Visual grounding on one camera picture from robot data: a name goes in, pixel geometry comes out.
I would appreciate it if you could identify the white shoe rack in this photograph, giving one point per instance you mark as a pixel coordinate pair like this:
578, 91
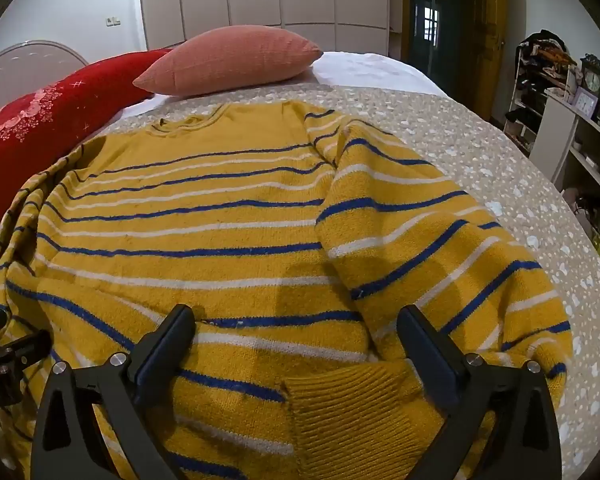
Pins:
527, 95

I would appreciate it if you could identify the yellow striped sweater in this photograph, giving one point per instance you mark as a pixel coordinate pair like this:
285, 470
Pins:
205, 235

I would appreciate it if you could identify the white shelf unit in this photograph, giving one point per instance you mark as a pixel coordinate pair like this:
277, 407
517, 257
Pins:
555, 135

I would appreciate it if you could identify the wall light switch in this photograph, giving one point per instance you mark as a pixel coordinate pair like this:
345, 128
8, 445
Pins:
113, 21

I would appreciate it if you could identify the small framed picture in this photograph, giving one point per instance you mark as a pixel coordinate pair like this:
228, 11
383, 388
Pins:
586, 104

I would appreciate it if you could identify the beige quilted bedspread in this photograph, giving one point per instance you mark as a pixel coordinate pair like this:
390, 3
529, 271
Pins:
480, 160

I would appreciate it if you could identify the yellow wooden door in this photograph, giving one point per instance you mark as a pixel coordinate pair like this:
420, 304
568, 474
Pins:
491, 35

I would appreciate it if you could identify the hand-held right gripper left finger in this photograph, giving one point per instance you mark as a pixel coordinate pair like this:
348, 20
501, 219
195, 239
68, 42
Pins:
156, 360

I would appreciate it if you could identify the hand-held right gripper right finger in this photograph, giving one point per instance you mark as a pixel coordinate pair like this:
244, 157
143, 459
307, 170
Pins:
432, 357

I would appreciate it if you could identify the small paned window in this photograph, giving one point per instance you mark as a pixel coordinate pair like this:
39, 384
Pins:
427, 22

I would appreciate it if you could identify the pink pillow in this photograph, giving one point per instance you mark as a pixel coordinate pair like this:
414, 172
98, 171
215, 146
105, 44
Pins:
230, 60

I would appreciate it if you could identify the dark ornate table clock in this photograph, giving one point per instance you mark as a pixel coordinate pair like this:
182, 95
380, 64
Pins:
593, 77

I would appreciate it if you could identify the red floral bolster pillow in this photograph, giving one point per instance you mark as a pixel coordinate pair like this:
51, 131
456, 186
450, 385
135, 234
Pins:
55, 110

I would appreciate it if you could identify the curved bed headboard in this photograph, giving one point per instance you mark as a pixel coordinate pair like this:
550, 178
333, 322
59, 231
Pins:
20, 70

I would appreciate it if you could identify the pile of clothes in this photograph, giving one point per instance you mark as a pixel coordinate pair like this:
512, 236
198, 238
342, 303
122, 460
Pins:
550, 50

